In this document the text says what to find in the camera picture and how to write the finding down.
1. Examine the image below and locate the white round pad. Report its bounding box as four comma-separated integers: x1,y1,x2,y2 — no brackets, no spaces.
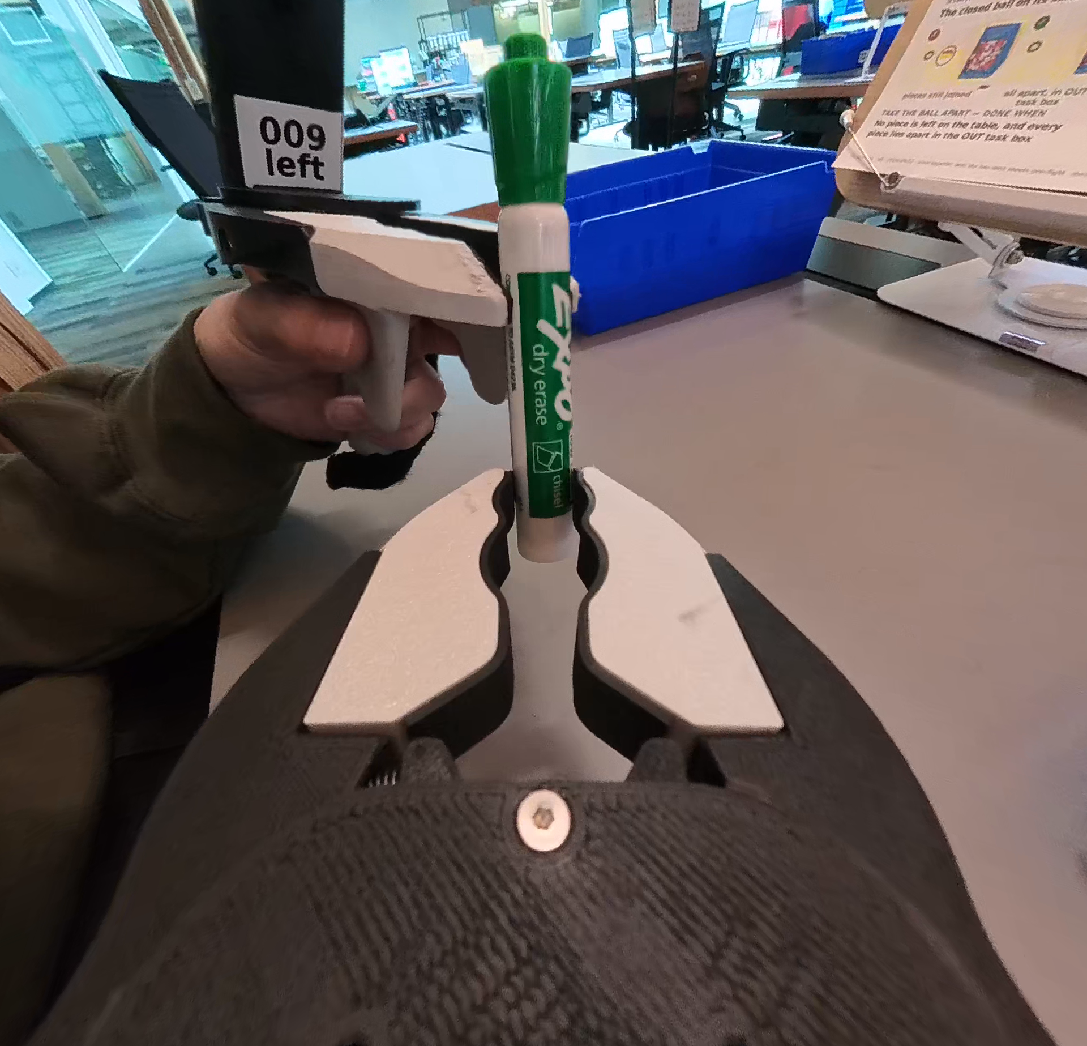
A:
998,281,1087,327

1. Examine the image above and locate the person's torso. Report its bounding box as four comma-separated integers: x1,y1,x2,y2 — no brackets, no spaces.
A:
0,664,213,1046

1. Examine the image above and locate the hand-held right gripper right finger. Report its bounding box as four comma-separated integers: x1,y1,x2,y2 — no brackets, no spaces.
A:
573,466,786,762

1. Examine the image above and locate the row of office desks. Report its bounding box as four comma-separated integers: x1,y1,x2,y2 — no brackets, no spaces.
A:
344,0,876,155

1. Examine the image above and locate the blue plastic bin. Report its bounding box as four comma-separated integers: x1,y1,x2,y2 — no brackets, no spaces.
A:
564,139,840,338
801,27,901,77

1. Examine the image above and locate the person's left hand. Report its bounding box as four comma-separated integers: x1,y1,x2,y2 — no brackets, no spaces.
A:
194,285,450,456

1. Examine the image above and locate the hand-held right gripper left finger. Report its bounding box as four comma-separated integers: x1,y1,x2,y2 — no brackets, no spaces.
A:
303,467,516,762

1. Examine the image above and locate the white tablet stand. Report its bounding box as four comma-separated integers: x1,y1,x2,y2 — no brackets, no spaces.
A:
877,222,1087,378

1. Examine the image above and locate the person's left forearm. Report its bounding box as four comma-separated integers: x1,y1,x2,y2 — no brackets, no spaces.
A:
0,307,341,673

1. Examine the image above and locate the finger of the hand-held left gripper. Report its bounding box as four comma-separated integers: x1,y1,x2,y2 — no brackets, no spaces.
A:
306,210,514,328
461,321,515,407

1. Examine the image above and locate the white office desk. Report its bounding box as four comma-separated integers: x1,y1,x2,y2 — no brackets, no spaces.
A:
340,129,655,219

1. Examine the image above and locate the black office chair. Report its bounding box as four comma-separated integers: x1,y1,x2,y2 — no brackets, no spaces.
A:
97,69,247,278

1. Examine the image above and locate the green dry erase marker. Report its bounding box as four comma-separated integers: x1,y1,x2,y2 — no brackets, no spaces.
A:
484,33,580,563

